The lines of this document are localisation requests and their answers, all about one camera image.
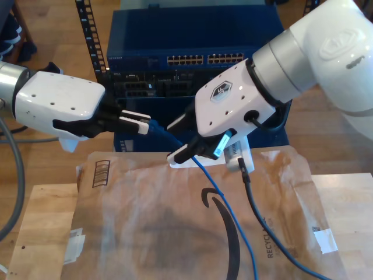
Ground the blue network cable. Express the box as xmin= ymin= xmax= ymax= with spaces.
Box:
xmin=147 ymin=119 xmax=260 ymax=280

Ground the white tape strip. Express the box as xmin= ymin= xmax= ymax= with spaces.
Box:
xmin=168 ymin=157 xmax=228 ymax=170

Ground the blue box with white label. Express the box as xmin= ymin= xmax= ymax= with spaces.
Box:
xmin=113 ymin=128 xmax=290 ymax=153

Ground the brown paper mailer bag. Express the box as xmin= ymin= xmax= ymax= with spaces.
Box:
xmin=62 ymin=150 xmax=347 ymax=280

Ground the white paper label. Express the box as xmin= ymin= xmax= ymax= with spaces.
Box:
xmin=63 ymin=228 xmax=87 ymax=265
xmin=312 ymin=228 xmax=339 ymax=254

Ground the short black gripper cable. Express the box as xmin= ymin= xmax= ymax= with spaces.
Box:
xmin=244 ymin=99 xmax=293 ymax=134

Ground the long black camera cable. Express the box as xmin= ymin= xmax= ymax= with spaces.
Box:
xmin=237 ymin=156 xmax=335 ymax=280

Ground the black rack frame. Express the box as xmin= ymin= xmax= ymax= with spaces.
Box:
xmin=75 ymin=0 xmax=321 ymax=132

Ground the blue network switch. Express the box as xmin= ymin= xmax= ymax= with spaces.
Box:
xmin=106 ymin=8 xmax=292 ymax=71

